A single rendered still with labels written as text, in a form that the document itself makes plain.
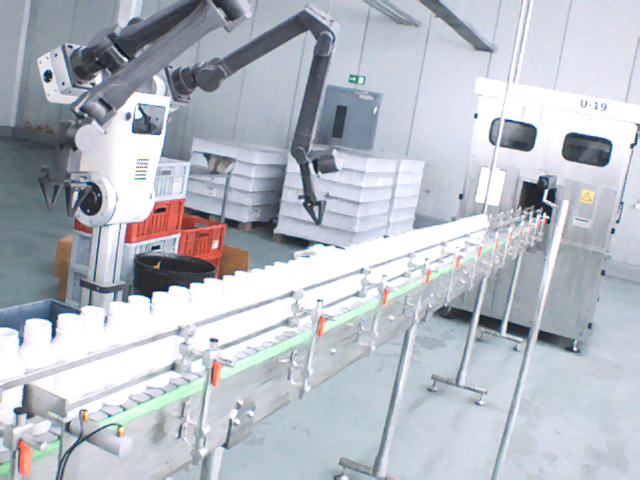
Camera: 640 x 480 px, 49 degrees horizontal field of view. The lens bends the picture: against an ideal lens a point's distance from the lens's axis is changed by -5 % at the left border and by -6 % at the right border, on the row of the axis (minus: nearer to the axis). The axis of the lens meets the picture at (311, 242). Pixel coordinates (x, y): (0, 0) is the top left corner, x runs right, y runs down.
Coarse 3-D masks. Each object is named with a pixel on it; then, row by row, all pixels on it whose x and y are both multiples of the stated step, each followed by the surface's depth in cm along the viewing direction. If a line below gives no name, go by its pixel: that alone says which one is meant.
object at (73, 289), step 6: (72, 270) 409; (78, 270) 408; (72, 276) 410; (78, 276) 410; (72, 282) 411; (78, 282) 410; (132, 282) 406; (72, 288) 411; (78, 288) 411; (126, 288) 402; (132, 288) 410; (66, 294) 413; (72, 294) 412; (78, 294) 411; (126, 294) 404; (132, 294) 412; (66, 300) 414; (72, 300) 412; (78, 300) 412; (126, 300) 405; (78, 306) 411
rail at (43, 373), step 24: (504, 216) 470; (384, 264) 226; (312, 288) 178; (240, 312) 146; (168, 336) 124; (72, 360) 102; (96, 360) 107; (192, 360) 133; (120, 384) 114; (72, 408) 104; (0, 432) 91
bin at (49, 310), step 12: (48, 300) 180; (0, 312) 166; (12, 312) 169; (24, 312) 173; (36, 312) 177; (48, 312) 181; (60, 312) 180; (72, 312) 178; (0, 324) 166; (12, 324) 170; (24, 324) 174
